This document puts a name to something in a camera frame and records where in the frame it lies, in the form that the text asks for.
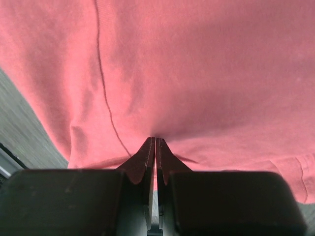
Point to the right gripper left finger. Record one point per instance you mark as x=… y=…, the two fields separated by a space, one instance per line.
x=81 y=202

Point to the aluminium rail frame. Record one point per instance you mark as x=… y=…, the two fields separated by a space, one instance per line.
x=9 y=164

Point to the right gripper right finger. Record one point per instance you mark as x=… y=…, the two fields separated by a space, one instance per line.
x=223 y=203

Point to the red t shirt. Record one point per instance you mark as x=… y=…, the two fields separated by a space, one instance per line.
x=229 y=84

